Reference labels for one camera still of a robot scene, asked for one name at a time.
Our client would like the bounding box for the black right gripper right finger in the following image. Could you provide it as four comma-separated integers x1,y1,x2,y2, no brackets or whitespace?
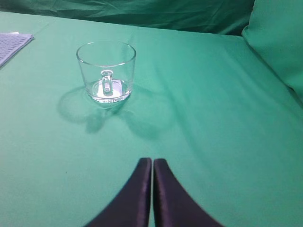
153,158,222,227

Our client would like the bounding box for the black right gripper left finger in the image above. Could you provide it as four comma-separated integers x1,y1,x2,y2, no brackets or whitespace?
87,157,152,227

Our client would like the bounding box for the transparent glass cup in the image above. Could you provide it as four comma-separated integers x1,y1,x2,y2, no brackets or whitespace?
76,41,136,105

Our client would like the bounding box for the blue folded towel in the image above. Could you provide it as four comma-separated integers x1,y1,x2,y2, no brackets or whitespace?
0,32,34,67

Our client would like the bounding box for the green table cloth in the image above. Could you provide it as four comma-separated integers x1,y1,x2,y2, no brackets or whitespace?
0,12,303,227

